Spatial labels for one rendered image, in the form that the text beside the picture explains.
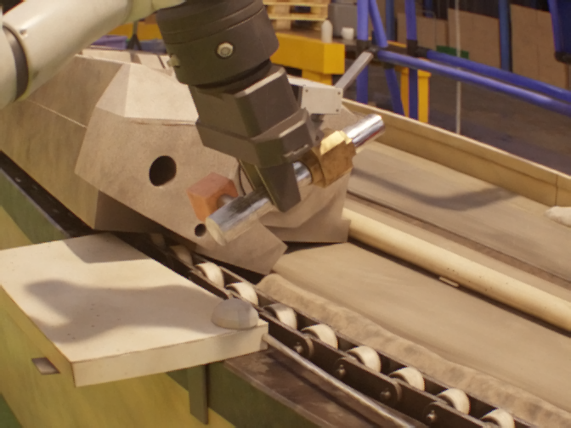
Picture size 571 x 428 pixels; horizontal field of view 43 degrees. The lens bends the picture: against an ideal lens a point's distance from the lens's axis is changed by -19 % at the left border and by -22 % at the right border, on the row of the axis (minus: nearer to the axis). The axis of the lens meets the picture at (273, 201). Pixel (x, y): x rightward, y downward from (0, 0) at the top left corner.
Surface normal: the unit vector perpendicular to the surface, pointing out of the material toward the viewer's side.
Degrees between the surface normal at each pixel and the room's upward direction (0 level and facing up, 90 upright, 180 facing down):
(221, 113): 115
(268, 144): 107
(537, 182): 89
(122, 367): 90
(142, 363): 90
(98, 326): 0
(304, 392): 0
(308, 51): 90
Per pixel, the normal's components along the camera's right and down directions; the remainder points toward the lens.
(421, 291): 0.05, -0.96
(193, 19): -0.12, 0.53
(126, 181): 0.57, 0.25
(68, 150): -0.80, -0.05
